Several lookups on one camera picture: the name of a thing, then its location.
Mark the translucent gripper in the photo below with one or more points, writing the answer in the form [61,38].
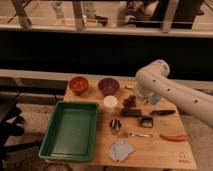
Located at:
[142,99]

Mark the dark red grape bunch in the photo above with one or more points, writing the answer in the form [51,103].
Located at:
[130,102]

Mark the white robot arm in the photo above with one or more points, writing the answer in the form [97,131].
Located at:
[152,78]

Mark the white plastic cup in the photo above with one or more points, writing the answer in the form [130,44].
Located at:
[110,102]

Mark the metal measuring cup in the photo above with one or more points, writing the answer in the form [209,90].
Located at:
[115,126]

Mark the yellow banana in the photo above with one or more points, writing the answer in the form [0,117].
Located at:
[129,87]

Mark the black rectangular block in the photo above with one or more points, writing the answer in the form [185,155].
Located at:
[131,112]

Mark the small black box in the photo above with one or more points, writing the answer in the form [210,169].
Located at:
[146,121]

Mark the purple bowl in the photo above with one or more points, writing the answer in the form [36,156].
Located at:
[108,86]

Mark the light blue folded cloth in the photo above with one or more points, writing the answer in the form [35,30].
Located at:
[120,150]

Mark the red bowl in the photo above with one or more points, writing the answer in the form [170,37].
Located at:
[78,85]

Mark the green plastic tray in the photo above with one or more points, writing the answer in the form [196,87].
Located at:
[71,133]

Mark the black chair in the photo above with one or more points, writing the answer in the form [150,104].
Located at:
[10,125]

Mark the black handled knife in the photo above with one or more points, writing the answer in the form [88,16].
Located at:
[162,112]

